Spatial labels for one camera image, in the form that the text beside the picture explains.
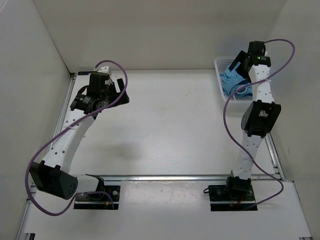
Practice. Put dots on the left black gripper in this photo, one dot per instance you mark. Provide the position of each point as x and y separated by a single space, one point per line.
111 87

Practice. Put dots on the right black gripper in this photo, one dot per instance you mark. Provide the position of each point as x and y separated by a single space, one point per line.
241 59

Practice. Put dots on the light blue shorts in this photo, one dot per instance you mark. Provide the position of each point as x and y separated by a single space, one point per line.
231 81

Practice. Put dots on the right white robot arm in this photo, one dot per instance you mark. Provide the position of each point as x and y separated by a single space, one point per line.
257 121

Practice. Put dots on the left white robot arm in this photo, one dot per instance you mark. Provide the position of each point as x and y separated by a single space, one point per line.
51 175

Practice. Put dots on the white plastic mesh basket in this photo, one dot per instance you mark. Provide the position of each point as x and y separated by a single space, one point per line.
220 64

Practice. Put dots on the blue label sticker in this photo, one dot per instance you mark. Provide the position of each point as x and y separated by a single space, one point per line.
83 73

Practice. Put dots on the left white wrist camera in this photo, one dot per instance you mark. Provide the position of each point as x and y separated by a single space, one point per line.
104 69

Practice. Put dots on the aluminium left rail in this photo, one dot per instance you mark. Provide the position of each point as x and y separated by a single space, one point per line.
64 107

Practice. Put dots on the aluminium front rail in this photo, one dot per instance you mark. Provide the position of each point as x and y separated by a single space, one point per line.
163 178

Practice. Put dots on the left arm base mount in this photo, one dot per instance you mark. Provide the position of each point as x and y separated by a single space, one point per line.
108 197

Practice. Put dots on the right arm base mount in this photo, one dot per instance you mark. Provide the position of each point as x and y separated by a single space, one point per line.
223 201

